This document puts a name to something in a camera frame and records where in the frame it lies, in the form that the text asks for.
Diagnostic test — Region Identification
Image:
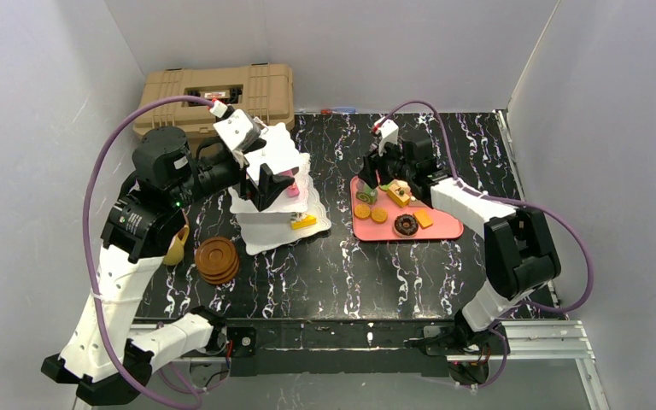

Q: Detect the green roll cake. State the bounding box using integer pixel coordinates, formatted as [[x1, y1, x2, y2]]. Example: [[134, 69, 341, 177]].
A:
[[354, 184, 378, 205]]

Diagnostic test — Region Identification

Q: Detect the pink cake slice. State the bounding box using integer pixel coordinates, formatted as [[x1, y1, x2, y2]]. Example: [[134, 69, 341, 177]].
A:
[[283, 170, 300, 197]]

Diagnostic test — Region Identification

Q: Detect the yellow cake with cherry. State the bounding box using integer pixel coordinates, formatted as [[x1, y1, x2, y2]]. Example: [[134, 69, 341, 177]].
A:
[[386, 180, 413, 208]]

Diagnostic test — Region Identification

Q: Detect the white three-tier cake stand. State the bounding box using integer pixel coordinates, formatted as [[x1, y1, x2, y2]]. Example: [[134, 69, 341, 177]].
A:
[[228, 123, 331, 255]]

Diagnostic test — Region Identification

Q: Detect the pink serving tray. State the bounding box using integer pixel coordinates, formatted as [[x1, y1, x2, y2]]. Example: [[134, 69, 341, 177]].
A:
[[350, 178, 464, 242]]

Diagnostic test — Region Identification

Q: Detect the yellow cake slice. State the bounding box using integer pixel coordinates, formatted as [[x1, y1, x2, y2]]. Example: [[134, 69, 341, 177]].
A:
[[290, 213, 318, 230]]

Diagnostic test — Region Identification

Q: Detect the tan plastic tool case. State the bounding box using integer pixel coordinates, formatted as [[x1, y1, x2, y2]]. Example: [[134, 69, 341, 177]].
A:
[[132, 63, 295, 147]]

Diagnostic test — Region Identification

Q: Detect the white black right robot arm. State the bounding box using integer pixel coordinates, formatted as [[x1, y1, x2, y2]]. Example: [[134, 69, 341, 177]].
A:
[[358, 137, 561, 333]]

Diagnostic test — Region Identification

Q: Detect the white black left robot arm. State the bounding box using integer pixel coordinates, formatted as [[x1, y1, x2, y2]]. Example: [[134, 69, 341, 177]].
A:
[[42, 126, 307, 406]]

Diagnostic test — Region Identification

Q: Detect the round orange waffle cookie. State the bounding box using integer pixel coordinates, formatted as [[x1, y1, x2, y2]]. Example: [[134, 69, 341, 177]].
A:
[[353, 202, 372, 220]]

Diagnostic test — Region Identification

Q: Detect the orange biscuit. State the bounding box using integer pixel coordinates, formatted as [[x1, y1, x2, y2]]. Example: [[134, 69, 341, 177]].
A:
[[413, 209, 434, 229]]

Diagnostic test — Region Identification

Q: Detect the chocolate donut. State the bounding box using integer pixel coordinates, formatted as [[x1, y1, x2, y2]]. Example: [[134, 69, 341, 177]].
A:
[[393, 214, 419, 238]]

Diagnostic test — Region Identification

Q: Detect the stack of brown wooden coasters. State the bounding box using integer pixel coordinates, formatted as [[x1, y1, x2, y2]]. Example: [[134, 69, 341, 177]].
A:
[[194, 237, 240, 285]]

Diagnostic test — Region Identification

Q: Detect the yellow mug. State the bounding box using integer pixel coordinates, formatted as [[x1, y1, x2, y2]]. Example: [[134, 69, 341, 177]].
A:
[[162, 225, 190, 267]]

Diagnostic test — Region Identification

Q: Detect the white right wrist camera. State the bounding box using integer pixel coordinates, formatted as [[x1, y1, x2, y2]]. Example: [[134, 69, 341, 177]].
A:
[[372, 116, 399, 156]]

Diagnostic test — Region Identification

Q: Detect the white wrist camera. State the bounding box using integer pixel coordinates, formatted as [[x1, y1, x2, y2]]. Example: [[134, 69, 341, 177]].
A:
[[214, 109, 266, 168], [372, 116, 399, 156]]

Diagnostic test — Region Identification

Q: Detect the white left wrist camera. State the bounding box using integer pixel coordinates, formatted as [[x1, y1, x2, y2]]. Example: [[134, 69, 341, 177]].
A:
[[214, 109, 266, 168]]

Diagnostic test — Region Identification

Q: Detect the aluminium frame rail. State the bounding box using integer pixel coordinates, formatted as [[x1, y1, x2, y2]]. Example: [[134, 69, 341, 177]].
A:
[[85, 319, 596, 363]]

